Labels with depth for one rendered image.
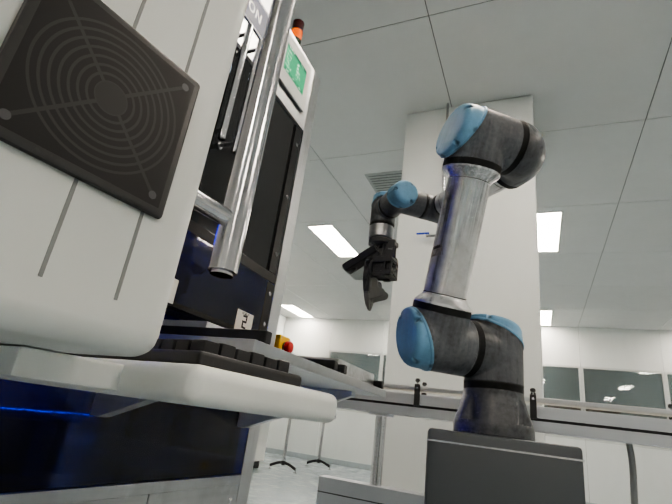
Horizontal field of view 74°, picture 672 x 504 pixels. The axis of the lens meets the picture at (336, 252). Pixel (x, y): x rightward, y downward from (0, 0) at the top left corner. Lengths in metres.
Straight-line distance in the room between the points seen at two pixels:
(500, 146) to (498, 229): 1.95
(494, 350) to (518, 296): 1.79
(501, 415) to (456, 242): 0.33
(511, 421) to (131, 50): 0.82
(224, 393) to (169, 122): 0.20
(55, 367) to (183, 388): 0.10
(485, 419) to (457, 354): 0.13
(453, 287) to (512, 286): 1.86
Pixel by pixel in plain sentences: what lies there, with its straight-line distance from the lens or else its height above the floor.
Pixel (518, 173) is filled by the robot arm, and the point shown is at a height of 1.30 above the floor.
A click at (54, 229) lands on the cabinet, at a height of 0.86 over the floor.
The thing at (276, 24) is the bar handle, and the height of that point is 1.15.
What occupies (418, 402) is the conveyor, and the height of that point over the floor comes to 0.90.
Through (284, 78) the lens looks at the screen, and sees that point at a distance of 1.70.
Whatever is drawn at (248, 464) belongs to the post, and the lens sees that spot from 1.50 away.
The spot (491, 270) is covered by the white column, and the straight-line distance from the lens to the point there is 2.78.
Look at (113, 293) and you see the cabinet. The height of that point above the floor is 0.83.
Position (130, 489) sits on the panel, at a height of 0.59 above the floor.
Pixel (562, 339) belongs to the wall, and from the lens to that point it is 9.35.
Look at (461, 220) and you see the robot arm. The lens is 0.90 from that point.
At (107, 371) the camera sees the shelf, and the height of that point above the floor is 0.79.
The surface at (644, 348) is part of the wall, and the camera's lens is 9.47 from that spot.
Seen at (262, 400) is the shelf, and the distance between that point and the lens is 0.40.
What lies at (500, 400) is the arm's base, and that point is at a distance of 0.94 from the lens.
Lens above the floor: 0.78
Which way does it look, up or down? 21 degrees up
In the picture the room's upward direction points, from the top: 8 degrees clockwise
